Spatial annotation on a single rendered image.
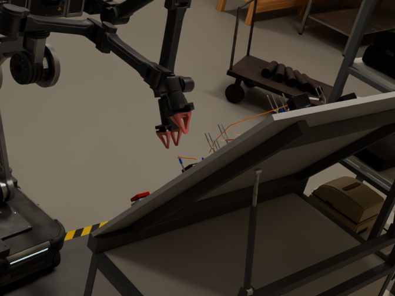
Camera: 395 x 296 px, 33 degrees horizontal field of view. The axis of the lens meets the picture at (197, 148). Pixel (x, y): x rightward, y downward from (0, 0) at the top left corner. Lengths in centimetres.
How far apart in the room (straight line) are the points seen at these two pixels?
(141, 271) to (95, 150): 231
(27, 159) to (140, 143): 88
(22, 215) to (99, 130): 155
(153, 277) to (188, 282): 13
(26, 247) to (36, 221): 22
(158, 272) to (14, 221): 119
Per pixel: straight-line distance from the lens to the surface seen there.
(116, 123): 510
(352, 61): 308
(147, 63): 248
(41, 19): 263
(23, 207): 365
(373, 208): 334
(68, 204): 413
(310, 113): 182
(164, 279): 248
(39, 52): 294
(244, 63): 609
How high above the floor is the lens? 238
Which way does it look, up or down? 28 degrees down
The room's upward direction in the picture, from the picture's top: 16 degrees clockwise
